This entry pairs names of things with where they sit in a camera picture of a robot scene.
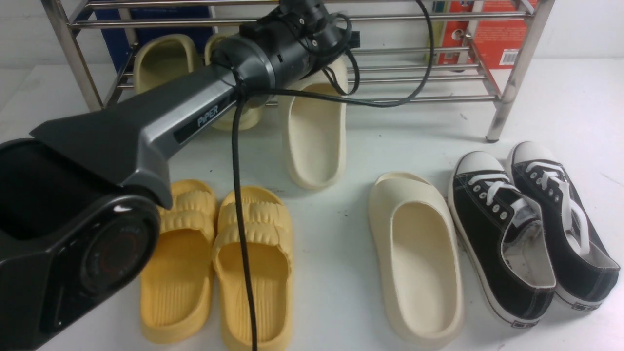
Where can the left olive green slipper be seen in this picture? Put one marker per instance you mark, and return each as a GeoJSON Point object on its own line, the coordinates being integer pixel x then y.
{"type": "Point", "coordinates": [164, 59]}

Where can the cream foam slipper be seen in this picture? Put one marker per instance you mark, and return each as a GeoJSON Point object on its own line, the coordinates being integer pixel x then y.
{"type": "Point", "coordinates": [314, 140]}
{"type": "Point", "coordinates": [418, 259]}

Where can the blue box behind rack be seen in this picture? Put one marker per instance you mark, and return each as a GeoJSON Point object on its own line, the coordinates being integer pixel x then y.
{"type": "Point", "coordinates": [118, 45]}

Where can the right yellow ridged slipper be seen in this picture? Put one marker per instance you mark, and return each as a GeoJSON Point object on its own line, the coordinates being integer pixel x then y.
{"type": "Point", "coordinates": [270, 243]}

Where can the yellow ridged slipper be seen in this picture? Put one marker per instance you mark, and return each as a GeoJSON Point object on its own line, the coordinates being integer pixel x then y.
{"type": "Point", "coordinates": [176, 284]}
{"type": "Point", "coordinates": [270, 243]}

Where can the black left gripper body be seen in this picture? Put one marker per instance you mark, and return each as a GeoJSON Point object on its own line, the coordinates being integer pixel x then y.
{"type": "Point", "coordinates": [324, 36]}

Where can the red cardboard box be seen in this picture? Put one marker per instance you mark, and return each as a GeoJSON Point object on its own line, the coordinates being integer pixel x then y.
{"type": "Point", "coordinates": [498, 41]}

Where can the black canvas sneaker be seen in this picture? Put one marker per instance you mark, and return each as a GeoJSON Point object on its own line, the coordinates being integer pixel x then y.
{"type": "Point", "coordinates": [504, 235]}
{"type": "Point", "coordinates": [583, 268]}

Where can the stainless steel shoe rack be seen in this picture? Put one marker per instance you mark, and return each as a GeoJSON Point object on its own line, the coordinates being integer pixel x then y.
{"type": "Point", "coordinates": [68, 27]}

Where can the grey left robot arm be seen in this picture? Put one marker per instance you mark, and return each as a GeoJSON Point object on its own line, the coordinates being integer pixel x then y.
{"type": "Point", "coordinates": [79, 197]}

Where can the left yellow ridged slipper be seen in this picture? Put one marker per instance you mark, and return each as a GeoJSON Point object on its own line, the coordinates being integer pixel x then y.
{"type": "Point", "coordinates": [176, 284]}

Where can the left black canvas sneaker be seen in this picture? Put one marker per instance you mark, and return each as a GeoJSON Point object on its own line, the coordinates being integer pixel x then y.
{"type": "Point", "coordinates": [504, 235]}

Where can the right black canvas sneaker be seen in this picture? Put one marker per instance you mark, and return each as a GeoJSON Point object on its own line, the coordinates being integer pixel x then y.
{"type": "Point", "coordinates": [583, 268]}

